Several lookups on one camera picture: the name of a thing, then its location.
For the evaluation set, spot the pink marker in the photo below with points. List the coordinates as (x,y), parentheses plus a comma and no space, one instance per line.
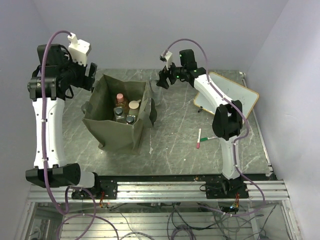
(198,138)

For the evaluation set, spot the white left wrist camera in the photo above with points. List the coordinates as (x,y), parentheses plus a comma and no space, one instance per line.
(79,49)

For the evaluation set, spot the clear bottle with black label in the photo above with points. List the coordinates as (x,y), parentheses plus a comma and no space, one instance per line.
(119,115)

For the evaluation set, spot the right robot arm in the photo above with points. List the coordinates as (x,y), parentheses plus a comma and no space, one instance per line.
(227,122)

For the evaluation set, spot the olive canvas bag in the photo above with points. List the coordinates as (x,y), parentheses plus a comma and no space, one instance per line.
(99,117)

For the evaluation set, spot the small clear bottle grey cap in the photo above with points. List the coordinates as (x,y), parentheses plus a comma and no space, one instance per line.
(130,119)

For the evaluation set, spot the green marker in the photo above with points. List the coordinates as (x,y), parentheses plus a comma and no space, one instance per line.
(207,138)

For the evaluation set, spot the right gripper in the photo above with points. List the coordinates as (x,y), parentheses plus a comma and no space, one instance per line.
(163,76)

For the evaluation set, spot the aluminium rail frame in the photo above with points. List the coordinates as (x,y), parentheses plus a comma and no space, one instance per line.
(165,192)

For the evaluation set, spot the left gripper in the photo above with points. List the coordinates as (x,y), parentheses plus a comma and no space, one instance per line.
(85,81)

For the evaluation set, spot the orange bottle pink cap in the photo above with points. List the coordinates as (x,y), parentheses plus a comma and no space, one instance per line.
(121,101)

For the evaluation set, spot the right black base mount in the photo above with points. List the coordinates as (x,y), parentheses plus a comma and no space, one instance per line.
(225,189)

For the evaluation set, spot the green bottle beige cap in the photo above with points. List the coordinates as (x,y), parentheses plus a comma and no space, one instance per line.
(134,107)

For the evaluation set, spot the small whiteboard yellow frame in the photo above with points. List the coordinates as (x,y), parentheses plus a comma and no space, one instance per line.
(233,90)

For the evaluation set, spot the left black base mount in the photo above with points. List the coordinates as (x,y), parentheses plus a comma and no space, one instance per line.
(104,188)

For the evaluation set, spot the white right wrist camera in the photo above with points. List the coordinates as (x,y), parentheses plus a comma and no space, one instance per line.
(167,57)

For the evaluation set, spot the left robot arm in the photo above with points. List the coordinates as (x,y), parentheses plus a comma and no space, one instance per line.
(65,67)

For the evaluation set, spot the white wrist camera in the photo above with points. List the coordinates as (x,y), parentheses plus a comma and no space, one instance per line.
(79,49)
(167,57)

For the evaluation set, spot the clear tube with dark label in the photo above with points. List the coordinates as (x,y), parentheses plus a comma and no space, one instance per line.
(156,90)

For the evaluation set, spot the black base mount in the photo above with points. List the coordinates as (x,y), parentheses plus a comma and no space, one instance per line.
(104,188)
(225,189)

